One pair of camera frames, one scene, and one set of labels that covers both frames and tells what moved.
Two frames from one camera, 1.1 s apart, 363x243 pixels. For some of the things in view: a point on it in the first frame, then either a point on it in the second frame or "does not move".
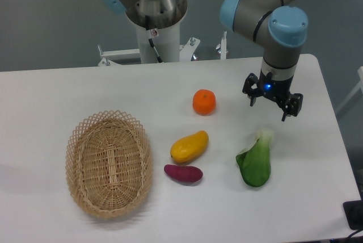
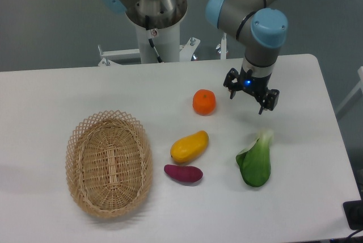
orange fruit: x=204 y=102 does not move
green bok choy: x=254 y=162 does not move
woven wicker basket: x=109 y=163 does not move
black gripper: x=275 y=89 to x=257 y=87
